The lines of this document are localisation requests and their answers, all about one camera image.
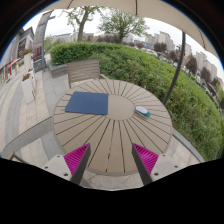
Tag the grey wicker chair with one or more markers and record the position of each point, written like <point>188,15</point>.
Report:
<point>84,70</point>

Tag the white planter box near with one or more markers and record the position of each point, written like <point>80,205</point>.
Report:
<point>27,88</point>

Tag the grey chair armrest left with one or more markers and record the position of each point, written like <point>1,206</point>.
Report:
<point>27,137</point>

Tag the white planter box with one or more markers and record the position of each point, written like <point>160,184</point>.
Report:
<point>27,55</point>
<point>27,88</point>

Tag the tall grey sign pillar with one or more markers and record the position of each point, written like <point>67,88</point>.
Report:
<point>38,44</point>

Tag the white and teal mouse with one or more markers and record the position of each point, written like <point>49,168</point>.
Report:
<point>142,111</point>

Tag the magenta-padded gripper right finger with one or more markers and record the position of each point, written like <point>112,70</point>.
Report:
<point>152,166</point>

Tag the green hedge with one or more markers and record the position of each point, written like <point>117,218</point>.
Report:
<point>193,113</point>

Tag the blue mouse pad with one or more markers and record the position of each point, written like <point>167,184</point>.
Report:
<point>88,103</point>

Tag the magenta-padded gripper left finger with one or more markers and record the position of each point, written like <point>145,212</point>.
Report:
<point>70,167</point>

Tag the beige patio umbrella canopy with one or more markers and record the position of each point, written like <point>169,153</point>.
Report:
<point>156,9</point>

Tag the white planter box far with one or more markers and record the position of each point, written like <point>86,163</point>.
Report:
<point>27,55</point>

